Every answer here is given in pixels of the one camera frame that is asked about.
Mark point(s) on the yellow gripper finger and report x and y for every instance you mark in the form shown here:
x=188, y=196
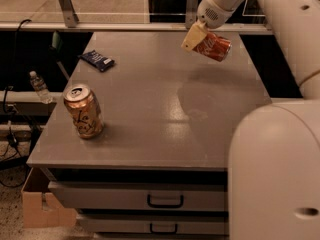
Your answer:
x=195, y=35

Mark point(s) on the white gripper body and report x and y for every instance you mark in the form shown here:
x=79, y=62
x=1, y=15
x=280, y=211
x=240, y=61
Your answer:
x=213, y=16

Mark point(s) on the red coke can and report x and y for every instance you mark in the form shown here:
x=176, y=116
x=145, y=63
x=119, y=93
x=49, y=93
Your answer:
x=214, y=47

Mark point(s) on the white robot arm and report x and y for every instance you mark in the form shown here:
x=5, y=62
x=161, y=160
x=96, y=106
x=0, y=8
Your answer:
x=274, y=155

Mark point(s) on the gold LaCroix can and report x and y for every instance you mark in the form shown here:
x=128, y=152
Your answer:
x=84, y=109

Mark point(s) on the blue snack bag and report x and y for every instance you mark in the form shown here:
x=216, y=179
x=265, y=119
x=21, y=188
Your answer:
x=97, y=60

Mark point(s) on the grey drawer cabinet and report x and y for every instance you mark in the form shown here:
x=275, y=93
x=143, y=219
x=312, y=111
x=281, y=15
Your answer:
x=169, y=117

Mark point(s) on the clear plastic water bottle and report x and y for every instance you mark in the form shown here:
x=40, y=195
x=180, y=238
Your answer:
x=40, y=87

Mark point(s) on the cardboard box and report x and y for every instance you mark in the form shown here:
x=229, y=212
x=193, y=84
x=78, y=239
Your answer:
x=41, y=209

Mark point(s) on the middle metal bracket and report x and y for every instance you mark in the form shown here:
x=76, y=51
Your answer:
x=191, y=13

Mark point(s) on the metal bracket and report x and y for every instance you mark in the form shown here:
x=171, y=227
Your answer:
x=191, y=13
x=70, y=17

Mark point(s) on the left metal bracket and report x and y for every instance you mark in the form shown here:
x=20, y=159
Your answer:
x=70, y=17

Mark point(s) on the green handled tool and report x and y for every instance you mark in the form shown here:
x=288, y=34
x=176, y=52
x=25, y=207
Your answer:
x=56, y=48

